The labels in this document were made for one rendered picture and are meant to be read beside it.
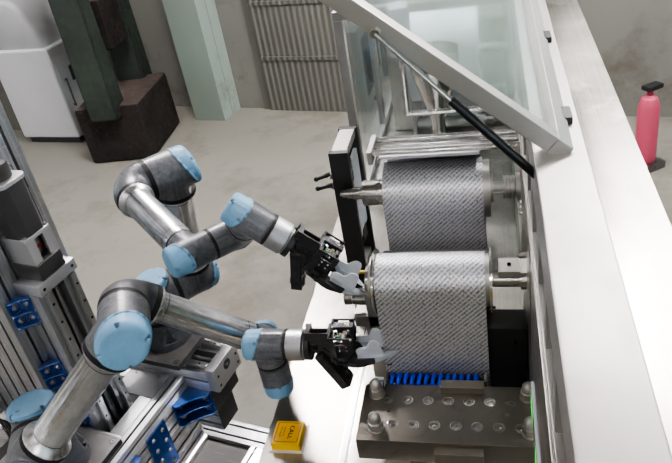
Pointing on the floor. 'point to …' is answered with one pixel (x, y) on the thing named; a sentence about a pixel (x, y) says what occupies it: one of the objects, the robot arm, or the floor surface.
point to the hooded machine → (37, 69)
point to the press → (96, 20)
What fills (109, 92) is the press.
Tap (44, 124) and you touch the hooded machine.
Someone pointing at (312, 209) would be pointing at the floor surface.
